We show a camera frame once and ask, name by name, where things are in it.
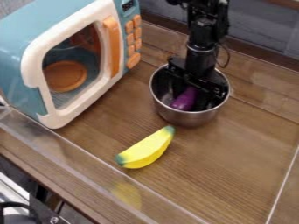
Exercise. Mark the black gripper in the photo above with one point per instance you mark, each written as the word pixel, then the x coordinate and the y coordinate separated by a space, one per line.
pixel 212 84

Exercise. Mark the purple toy eggplant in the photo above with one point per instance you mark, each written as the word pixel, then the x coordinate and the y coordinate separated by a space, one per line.
pixel 186 99

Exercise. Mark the silver metal pot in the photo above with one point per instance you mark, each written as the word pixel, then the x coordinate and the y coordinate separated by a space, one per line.
pixel 192 118

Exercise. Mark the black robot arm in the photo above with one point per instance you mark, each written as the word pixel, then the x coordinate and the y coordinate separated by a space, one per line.
pixel 209 25

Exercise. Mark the yellow toy banana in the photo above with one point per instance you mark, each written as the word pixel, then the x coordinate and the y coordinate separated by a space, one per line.
pixel 148 150

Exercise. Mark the orange microwave turntable plate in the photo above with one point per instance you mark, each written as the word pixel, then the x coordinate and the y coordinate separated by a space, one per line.
pixel 65 75

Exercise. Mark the blue toy microwave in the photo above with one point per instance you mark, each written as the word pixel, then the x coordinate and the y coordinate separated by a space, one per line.
pixel 95 32

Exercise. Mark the black clamp bracket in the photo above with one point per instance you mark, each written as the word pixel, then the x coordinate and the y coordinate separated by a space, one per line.
pixel 42 214

